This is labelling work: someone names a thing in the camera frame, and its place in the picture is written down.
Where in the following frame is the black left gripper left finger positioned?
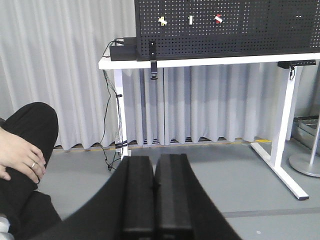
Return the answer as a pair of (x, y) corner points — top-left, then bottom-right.
(122, 156), (155, 240)

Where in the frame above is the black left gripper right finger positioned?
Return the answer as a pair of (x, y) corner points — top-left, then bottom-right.
(154, 154), (193, 240)

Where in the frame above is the yellow toggle switch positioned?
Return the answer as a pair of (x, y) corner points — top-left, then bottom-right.
(158, 16), (168, 26)

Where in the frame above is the person's bare hand with ring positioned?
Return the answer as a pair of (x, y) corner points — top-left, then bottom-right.
(0, 128), (46, 184)

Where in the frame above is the person's black trouser leg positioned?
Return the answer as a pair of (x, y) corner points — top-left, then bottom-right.
(0, 102), (61, 240)

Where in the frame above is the round metal stand base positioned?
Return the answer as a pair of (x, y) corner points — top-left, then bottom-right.
(289, 119), (320, 178)

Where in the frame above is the black power box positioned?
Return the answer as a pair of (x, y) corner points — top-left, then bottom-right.
(109, 37), (137, 61)

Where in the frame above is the metal crate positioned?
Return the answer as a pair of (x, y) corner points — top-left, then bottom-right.
(291, 116), (318, 149)

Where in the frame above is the grey curtain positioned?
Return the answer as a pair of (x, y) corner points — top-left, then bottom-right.
(0, 0), (320, 151)

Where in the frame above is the black perforated pegboard panel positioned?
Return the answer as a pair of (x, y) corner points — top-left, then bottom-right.
(134, 0), (320, 61)

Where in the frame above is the white desk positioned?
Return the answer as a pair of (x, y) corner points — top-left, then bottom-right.
(98, 52), (320, 201)

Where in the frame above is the dangling black cable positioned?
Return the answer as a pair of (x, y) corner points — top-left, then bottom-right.
(99, 39), (126, 172)

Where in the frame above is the black clamp bracket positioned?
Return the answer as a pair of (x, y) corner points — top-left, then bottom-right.
(149, 41), (158, 80)

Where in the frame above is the white green toggle switch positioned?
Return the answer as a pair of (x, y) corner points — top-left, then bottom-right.
(188, 15), (193, 25)

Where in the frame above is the red toggle switch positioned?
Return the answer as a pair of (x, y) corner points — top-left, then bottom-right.
(214, 14), (223, 24)

